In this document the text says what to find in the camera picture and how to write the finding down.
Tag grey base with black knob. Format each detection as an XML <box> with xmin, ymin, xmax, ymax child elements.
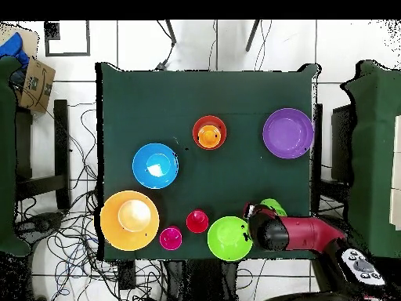
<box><xmin>18</xmin><ymin>211</ymin><xmax>66</xmax><ymax>235</ymax></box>

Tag cardboard box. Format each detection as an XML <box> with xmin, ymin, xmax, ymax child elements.
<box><xmin>0</xmin><ymin>24</ymin><xmax>56</xmax><ymax>114</ymax></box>

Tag green cloth on side table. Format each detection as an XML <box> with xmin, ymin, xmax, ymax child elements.
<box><xmin>0</xmin><ymin>56</ymin><xmax>31</xmax><ymax>257</ymax></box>
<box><xmin>340</xmin><ymin>60</ymin><xmax>401</xmax><ymax>259</ymax></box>

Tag black bench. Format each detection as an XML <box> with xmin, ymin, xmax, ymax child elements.
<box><xmin>15</xmin><ymin>99</ymin><xmax>72</xmax><ymax>210</ymax></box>

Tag black power strip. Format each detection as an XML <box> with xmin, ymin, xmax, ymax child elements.
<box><xmin>117</xmin><ymin>259</ymin><xmax>138</xmax><ymax>292</ymax></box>

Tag yellow plastic bowl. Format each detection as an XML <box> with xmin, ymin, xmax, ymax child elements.
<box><xmin>99</xmin><ymin>190</ymin><xmax>161</xmax><ymax>252</ymax></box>

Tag orange plastic bowl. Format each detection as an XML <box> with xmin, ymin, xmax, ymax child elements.
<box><xmin>192</xmin><ymin>114</ymin><xmax>228</xmax><ymax>151</ymax></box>

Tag small green ribbed bowl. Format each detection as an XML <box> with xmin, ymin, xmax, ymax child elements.
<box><xmin>259</xmin><ymin>198</ymin><xmax>288</xmax><ymax>218</ymax></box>

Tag orange plastic cup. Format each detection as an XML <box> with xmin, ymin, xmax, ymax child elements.
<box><xmin>197</xmin><ymin>124</ymin><xmax>222</xmax><ymax>150</ymax></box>

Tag red plastic cup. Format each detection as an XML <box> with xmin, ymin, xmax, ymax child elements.
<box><xmin>186</xmin><ymin>209</ymin><xmax>210</xmax><ymax>234</ymax></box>

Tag tangled floor cables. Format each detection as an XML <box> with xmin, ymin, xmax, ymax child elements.
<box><xmin>13</xmin><ymin>103</ymin><xmax>167</xmax><ymax>301</ymax></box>

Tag dark green tablecloth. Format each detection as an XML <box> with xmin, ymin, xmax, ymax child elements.
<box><xmin>95</xmin><ymin>61</ymin><xmax>323</xmax><ymax>262</ymax></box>

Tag pink plastic cup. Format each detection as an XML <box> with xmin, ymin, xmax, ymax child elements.
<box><xmin>158</xmin><ymin>226</ymin><xmax>183</xmax><ymax>252</ymax></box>

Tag large green plastic bowl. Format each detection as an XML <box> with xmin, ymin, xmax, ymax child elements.
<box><xmin>207</xmin><ymin>216</ymin><xmax>254</xmax><ymax>262</ymax></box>

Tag purple plastic bowl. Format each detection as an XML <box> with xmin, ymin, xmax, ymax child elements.
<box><xmin>262</xmin><ymin>107</ymin><xmax>315</xmax><ymax>160</ymax></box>

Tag black square frame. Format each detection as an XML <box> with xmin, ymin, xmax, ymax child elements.
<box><xmin>43</xmin><ymin>20</ymin><xmax>92</xmax><ymax>58</ymax></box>

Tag blue cloth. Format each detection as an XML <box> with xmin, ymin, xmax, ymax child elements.
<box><xmin>0</xmin><ymin>31</ymin><xmax>30</xmax><ymax>68</ymax></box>

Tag large blue plastic bowl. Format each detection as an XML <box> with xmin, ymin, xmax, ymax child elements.
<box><xmin>132</xmin><ymin>143</ymin><xmax>180</xmax><ymax>190</ymax></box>

